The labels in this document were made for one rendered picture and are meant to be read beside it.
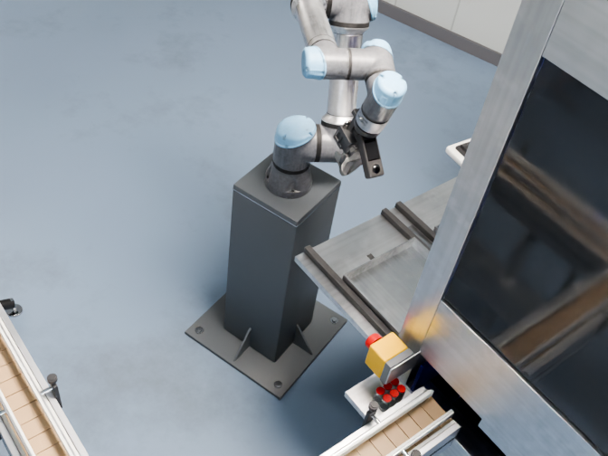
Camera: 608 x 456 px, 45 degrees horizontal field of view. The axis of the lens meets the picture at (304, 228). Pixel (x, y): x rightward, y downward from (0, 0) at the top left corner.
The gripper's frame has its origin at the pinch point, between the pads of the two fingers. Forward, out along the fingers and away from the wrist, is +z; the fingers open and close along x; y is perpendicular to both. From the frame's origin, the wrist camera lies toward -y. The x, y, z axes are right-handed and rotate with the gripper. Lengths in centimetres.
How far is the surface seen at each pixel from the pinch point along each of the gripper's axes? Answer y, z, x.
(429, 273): -41, -29, 14
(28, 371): -17, 14, 89
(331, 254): -14.3, 16.4, 6.3
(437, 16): 146, 132, -206
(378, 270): -24.4, 12.9, -2.1
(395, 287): -30.8, 11.0, -3.1
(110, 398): -5, 113, 58
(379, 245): -17.0, 15.0, -7.9
